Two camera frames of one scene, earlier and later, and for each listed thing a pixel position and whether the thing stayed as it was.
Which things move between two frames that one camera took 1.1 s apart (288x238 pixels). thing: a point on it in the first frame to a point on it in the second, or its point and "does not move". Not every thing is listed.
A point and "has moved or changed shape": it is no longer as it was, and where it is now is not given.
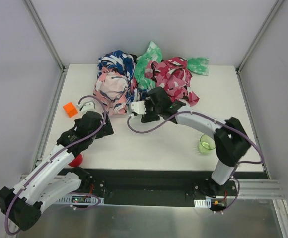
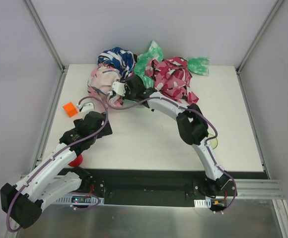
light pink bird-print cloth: x=110 y=89 has moved or changed shape
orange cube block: x=70 y=109 does not move
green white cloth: x=197 y=65 does not move
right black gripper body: x=150 y=117 to x=130 y=87
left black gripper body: x=105 y=127 does not move
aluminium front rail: x=248 y=189 does not move
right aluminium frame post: x=277 y=6 does not move
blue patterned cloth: x=122 y=62 has moved or changed shape
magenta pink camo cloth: x=173 y=76 does not move
